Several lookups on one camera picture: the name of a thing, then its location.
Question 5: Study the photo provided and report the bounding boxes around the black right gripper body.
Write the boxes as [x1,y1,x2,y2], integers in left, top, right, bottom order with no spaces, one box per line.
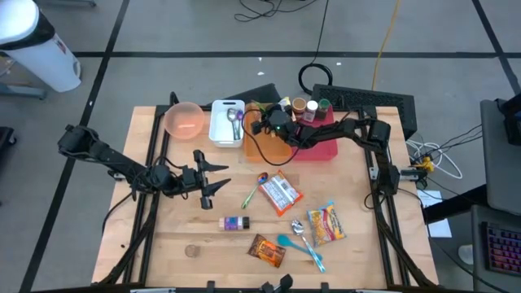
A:
[251,108,296,142]

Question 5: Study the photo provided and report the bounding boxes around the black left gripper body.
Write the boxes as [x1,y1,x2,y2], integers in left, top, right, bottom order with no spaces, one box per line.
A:
[175,149,213,211]

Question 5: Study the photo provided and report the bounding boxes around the green pink ramen pack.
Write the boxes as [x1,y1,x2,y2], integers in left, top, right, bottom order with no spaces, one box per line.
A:
[248,98,274,123]

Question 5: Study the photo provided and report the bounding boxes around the yellow Maruchan ramen pack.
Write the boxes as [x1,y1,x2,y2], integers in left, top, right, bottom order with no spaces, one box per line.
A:
[278,96,293,120]

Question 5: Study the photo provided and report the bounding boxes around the purple iridescent spoon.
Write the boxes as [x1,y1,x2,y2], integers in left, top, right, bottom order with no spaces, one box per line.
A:
[234,108,245,139]

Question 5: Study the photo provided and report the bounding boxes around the brown spice jar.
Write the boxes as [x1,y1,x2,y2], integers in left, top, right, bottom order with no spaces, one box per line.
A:
[291,97,308,122]

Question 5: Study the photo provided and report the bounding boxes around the dark metal spoon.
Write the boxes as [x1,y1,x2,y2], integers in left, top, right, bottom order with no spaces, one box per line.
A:
[227,108,242,142]

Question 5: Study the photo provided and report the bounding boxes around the small clear glass bottle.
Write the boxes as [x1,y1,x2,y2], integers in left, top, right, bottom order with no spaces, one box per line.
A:
[303,99,320,124]

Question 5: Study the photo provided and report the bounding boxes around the green lid glass jar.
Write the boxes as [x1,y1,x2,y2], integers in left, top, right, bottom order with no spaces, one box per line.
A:
[316,98,331,121]

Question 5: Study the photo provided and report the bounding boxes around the orange plastic bin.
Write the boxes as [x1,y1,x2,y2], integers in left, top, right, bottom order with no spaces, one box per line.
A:
[243,102,292,164]

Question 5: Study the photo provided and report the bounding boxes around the purple label spice jar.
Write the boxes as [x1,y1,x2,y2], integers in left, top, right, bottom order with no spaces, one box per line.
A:
[217,216,251,232]

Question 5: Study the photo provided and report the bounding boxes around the white plastic bin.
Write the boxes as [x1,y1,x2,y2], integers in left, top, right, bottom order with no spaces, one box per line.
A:
[208,98,247,148]

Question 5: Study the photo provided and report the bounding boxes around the pink translucent bowl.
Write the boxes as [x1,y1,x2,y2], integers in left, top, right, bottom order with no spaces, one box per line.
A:
[163,101,206,141]

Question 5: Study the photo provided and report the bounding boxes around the pink plastic bin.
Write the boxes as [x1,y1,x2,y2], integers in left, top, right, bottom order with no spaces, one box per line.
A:
[287,101,339,162]

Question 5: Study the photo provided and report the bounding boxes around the orange Maruchan ramen pack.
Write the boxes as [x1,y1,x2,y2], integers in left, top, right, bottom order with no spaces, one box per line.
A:
[257,169,305,217]

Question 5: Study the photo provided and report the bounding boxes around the brown orange snack bag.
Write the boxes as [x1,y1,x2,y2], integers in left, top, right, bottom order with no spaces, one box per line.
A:
[247,233,287,269]

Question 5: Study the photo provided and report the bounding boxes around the teal plastic spoon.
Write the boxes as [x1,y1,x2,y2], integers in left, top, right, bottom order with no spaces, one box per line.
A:
[277,234,323,262]

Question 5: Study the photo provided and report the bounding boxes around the black perforated panel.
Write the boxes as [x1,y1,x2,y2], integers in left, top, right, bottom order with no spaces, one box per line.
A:
[310,83,418,140]

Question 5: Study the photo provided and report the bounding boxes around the yellow red snack packet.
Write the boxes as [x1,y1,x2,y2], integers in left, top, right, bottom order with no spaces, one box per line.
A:
[305,199,348,248]

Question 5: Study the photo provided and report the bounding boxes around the black angular device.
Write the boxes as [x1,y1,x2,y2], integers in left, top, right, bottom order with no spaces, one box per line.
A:
[260,273,295,293]

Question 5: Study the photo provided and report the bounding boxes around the yellow plug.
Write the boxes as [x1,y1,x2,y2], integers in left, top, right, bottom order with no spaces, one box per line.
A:
[414,156,435,174]

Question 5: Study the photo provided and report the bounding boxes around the black floor object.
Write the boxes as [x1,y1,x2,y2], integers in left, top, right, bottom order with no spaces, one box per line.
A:
[0,126,18,150]

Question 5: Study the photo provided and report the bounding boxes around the black desk leg bar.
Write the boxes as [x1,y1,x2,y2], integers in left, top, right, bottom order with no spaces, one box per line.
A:
[422,183,489,225]

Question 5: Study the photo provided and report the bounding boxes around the white trash bin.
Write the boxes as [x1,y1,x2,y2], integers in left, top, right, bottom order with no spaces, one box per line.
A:
[0,0,82,94]

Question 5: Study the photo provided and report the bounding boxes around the white paper sheet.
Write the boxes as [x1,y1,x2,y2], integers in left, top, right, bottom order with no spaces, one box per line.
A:
[416,189,453,239]

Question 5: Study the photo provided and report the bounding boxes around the black desk device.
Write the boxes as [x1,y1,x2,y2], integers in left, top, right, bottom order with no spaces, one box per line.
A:
[494,93,521,147]

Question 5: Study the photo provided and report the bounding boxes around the dark grey desk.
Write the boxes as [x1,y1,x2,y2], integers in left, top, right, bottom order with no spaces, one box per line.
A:
[471,203,521,293]

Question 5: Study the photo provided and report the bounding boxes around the backlit keyboard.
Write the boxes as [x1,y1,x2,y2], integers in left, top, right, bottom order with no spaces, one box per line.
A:
[482,221,521,278]

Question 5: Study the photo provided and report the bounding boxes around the black hanging cable with coil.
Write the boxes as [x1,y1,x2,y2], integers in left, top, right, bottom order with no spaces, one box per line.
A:
[297,0,334,96]

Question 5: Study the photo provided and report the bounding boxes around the black aluminium table frame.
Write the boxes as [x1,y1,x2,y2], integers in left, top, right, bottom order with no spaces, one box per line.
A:
[92,91,439,293]

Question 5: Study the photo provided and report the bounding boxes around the silver spoon blue handle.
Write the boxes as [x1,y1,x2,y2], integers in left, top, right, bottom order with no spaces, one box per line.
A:
[291,219,327,274]

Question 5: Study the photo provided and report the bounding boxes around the yellow hanging cable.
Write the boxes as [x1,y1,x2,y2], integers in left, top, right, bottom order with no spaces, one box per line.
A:
[370,0,403,92]

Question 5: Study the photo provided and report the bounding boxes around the white cable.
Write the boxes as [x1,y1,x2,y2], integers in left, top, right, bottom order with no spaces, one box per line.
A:
[405,139,464,181]

